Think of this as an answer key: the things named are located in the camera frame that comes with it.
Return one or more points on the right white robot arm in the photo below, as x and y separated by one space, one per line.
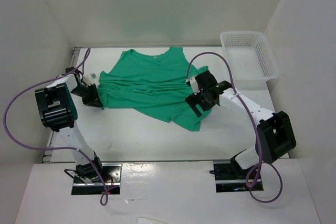
276 137

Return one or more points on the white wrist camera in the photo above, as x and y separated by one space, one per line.
192 82
90 79

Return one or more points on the green tank top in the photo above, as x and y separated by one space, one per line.
153 85

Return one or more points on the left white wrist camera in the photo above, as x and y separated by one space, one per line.
90 79

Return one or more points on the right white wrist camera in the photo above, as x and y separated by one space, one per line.
192 82

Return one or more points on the aluminium table edge rail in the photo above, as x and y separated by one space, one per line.
48 154

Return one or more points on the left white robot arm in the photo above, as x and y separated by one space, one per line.
58 112

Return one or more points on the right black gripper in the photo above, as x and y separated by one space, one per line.
192 99

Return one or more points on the white plastic mesh basket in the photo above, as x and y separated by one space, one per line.
249 55

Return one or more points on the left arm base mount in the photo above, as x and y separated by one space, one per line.
111 175

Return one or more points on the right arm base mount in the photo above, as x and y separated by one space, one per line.
226 180

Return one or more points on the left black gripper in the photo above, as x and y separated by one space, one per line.
94 100

